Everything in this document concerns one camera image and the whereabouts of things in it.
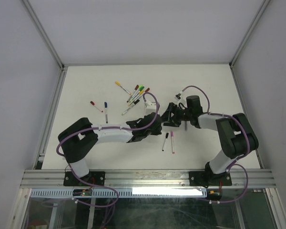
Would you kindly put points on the aluminium front rail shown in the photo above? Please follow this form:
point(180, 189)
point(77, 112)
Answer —
point(237, 178)

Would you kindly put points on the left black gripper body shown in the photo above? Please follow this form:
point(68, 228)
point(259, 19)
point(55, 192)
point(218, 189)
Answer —
point(156, 132)

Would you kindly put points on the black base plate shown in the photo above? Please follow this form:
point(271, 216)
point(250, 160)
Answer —
point(206, 179)
point(93, 177)

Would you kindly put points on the slotted grey cable duct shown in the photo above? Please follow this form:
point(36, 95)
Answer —
point(135, 192)

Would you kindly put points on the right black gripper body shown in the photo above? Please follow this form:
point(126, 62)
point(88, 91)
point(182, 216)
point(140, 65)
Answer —
point(179, 114)

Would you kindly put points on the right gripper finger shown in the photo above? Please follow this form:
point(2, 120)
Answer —
point(166, 116)
point(171, 123)

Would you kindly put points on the blue capped pen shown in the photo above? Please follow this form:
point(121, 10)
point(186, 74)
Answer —
point(106, 112)

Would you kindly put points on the black capped thin pen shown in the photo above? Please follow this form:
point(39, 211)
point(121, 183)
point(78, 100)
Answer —
point(165, 140)

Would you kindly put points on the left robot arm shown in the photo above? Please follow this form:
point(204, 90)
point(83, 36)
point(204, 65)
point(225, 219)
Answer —
point(78, 139)

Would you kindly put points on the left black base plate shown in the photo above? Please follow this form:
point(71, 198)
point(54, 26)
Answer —
point(93, 177)

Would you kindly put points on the dark red capped marker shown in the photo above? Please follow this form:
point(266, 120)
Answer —
point(141, 93)

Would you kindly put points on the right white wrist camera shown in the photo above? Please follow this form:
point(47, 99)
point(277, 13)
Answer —
point(180, 99)

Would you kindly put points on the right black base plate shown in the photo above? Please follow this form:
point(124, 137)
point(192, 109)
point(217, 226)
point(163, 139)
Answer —
point(206, 179)

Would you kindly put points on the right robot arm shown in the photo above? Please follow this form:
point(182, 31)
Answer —
point(236, 136)

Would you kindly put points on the purple capped marker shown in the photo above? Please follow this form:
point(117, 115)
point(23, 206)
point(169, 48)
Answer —
point(172, 142)

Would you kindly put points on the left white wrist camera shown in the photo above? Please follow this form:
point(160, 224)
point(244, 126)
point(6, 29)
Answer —
point(150, 107)

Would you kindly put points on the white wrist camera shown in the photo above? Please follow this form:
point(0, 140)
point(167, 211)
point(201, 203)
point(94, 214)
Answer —
point(150, 107)
point(180, 99)

